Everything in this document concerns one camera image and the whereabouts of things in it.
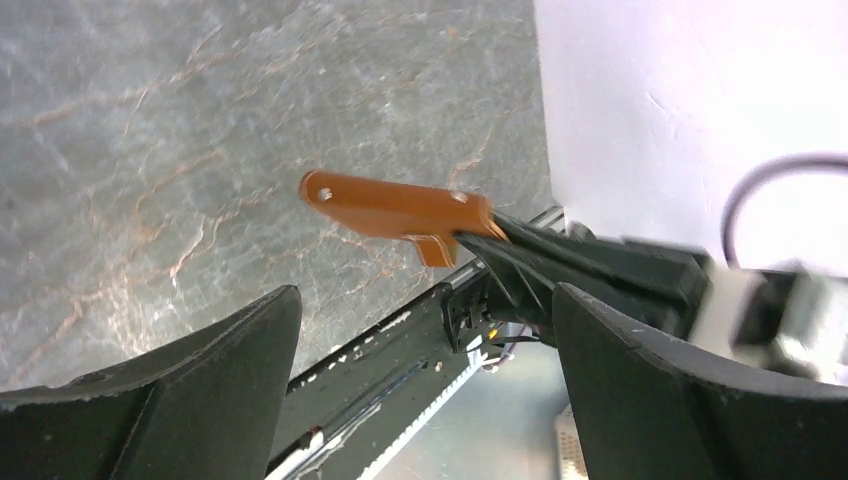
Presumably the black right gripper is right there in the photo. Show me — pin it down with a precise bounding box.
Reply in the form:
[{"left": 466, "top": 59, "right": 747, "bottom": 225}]
[{"left": 457, "top": 213, "right": 815, "bottom": 378}]

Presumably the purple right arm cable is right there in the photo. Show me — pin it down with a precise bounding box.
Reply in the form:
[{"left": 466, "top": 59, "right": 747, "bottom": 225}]
[{"left": 720, "top": 152, "right": 848, "bottom": 270}]

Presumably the white perforated basket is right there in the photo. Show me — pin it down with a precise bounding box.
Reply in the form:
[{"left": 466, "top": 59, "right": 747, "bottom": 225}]
[{"left": 554, "top": 406, "right": 588, "bottom": 480}]

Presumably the brown leather card holder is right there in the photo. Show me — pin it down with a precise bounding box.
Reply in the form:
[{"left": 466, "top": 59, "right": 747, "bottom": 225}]
[{"left": 299, "top": 170, "right": 508, "bottom": 268}]

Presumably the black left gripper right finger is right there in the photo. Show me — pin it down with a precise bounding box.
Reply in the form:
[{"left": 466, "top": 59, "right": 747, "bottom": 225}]
[{"left": 552, "top": 284, "right": 847, "bottom": 479}]

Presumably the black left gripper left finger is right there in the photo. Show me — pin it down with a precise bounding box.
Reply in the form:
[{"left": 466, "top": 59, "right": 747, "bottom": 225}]
[{"left": 1, "top": 286, "right": 302, "bottom": 479}]

